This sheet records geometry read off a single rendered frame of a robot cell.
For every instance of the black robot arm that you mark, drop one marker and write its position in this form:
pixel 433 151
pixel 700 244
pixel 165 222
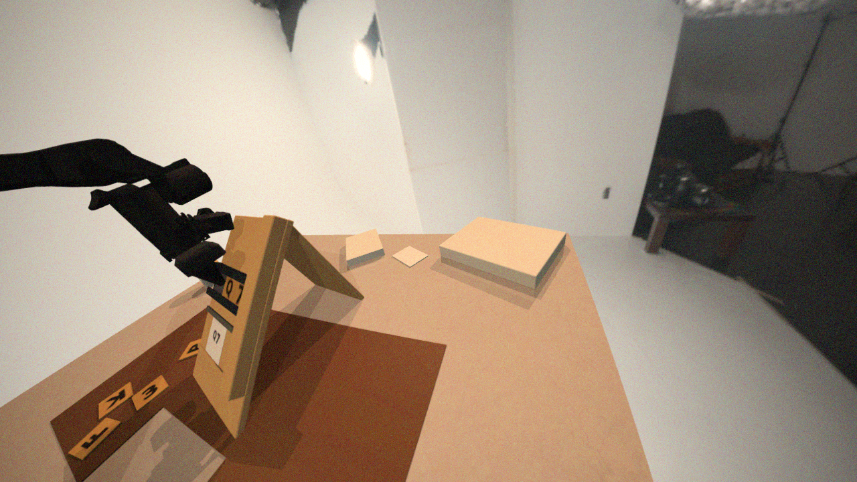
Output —
pixel 103 162

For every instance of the cream paper ticket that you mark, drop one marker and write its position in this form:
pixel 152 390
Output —
pixel 216 340

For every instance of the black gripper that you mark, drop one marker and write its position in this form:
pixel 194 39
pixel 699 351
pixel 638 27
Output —
pixel 177 240

